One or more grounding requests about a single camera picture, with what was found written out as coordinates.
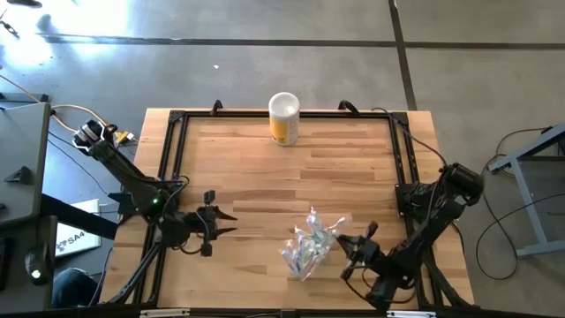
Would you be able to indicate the clear plastic zip bag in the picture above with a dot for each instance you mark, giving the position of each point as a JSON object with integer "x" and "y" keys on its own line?
{"x": 309, "y": 252}

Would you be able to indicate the black metal bar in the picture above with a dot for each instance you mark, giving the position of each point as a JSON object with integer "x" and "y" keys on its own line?
{"x": 79, "y": 217}

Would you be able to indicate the black chair base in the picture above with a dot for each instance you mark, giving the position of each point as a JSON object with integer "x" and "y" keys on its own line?
{"x": 24, "y": 2}

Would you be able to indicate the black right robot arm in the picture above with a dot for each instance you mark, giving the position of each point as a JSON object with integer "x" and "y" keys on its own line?
{"x": 424, "y": 229}

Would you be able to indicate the grey desk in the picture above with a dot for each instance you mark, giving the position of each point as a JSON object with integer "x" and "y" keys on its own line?
{"x": 22, "y": 141}

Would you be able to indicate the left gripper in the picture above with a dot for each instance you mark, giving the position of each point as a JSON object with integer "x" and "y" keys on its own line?
{"x": 203, "y": 225}

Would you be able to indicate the black plastic bracket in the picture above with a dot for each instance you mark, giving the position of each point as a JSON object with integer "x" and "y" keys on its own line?
{"x": 17, "y": 175}

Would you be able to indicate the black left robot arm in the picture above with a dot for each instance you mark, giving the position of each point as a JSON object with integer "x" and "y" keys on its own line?
{"x": 132, "y": 181}

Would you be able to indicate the white yellow wipes canister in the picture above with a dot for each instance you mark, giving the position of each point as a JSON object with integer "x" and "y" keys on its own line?
{"x": 284, "y": 123}

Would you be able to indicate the silver metal bracket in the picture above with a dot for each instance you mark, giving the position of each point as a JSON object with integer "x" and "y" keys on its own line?
{"x": 163, "y": 313}
{"x": 410, "y": 314}

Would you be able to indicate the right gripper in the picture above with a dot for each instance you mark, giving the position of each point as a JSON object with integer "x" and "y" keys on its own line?
{"x": 364, "y": 252}

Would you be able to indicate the black computer mouse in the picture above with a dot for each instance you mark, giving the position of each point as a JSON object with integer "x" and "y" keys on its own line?
{"x": 39, "y": 265}

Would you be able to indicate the blue-grey metal table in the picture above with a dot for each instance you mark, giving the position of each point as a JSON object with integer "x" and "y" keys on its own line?
{"x": 536, "y": 143}

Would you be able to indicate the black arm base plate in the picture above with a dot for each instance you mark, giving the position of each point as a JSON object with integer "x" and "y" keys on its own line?
{"x": 404, "y": 201}
{"x": 121, "y": 201}

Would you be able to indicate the white printed sign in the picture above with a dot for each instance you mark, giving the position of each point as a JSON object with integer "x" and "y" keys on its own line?
{"x": 77, "y": 240}

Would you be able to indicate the person's leg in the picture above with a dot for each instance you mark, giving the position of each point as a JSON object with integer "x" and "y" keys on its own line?
{"x": 73, "y": 289}

